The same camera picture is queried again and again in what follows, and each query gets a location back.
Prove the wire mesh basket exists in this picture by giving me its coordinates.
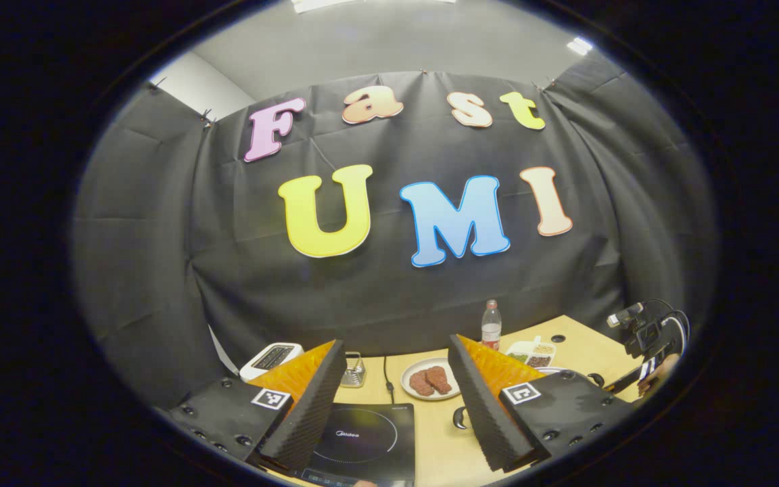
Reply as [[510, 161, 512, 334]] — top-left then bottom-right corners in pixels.
[[339, 351, 368, 389]]

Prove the white divided dish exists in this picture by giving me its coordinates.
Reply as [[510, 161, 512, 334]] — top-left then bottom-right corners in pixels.
[[505, 335, 558, 370]]

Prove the black induction cooktop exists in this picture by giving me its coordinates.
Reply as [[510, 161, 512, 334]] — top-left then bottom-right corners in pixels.
[[298, 402, 417, 487]]

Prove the clear plastic water bottle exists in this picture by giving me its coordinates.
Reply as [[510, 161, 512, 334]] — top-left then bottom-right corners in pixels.
[[480, 299, 503, 353]]

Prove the black backdrop cloth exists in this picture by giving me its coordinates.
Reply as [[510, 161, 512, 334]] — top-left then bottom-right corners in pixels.
[[72, 54, 718, 410]]

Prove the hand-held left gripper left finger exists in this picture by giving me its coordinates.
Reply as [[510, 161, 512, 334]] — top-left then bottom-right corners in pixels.
[[170, 340, 347, 474]]

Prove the white round plate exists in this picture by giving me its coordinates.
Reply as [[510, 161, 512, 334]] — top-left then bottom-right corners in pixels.
[[400, 356, 463, 402]]

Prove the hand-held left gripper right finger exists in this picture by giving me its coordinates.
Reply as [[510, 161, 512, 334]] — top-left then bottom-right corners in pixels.
[[446, 335, 635, 474]]

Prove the large ceiling light panel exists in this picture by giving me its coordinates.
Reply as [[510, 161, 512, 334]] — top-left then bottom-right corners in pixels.
[[292, 0, 459, 14]]

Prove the steel pot with black handles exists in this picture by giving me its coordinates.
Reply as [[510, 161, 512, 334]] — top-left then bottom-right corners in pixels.
[[452, 367, 608, 432]]

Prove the white toaster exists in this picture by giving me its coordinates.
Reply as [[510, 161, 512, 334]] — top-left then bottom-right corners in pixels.
[[239, 342, 305, 384]]

